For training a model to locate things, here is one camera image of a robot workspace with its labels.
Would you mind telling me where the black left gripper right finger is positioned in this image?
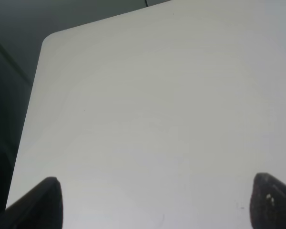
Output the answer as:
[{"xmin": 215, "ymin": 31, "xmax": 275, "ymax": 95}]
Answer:
[{"xmin": 249, "ymin": 173, "xmax": 286, "ymax": 229}]

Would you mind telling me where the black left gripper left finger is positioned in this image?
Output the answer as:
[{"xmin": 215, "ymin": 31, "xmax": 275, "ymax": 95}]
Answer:
[{"xmin": 0, "ymin": 177, "xmax": 63, "ymax": 229}]

